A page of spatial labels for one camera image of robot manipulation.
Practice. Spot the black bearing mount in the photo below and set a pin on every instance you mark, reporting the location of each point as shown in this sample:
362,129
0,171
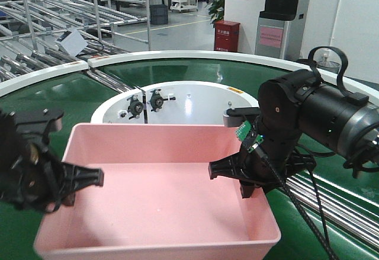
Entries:
157,100
135,107

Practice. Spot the steel conveyor rollers right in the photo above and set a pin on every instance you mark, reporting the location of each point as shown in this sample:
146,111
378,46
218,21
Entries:
354,214

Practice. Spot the metal roller rack shelving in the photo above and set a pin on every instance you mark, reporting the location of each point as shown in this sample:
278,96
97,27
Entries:
54,18

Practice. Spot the grey black water dispenser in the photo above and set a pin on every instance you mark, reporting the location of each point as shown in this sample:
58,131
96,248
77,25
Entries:
274,26

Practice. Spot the red fire extinguisher cabinet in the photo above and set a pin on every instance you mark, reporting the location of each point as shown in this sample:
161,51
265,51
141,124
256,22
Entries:
226,36

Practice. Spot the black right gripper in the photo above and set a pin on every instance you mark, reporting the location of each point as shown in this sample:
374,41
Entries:
278,149

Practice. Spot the green circular conveyor belt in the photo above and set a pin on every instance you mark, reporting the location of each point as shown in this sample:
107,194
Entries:
288,106

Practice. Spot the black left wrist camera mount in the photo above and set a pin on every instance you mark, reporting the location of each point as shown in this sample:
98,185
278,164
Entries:
38,124

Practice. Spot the white control box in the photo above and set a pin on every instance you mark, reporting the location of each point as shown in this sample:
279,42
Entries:
71,42

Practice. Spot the black bearing mount right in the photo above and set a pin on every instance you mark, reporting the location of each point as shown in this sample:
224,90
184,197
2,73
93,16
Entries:
157,100

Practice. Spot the white outer conveyor rim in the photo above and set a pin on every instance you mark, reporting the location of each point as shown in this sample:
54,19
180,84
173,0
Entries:
70,87

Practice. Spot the wire mesh waste basket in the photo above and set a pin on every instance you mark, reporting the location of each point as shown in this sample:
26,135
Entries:
330,66

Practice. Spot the green circuit board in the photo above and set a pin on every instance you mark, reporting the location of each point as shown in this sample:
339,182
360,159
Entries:
249,138

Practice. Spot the steel conveyor rollers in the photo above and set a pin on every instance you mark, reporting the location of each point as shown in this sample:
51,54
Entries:
354,214
108,80

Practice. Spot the dark plastic crate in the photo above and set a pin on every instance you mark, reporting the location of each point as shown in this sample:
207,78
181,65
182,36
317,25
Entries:
159,14

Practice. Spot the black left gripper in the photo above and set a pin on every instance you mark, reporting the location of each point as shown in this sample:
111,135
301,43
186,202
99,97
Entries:
32,177

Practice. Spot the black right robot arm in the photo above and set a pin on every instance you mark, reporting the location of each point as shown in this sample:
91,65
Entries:
291,105

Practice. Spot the black bearing mount left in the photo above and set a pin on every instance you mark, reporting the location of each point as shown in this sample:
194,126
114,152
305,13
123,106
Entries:
135,107

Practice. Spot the pink plastic bin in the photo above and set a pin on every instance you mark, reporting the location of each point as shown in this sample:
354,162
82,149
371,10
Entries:
157,201

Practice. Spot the steel conveyor rollers left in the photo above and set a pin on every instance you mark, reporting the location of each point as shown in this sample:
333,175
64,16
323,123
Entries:
108,80

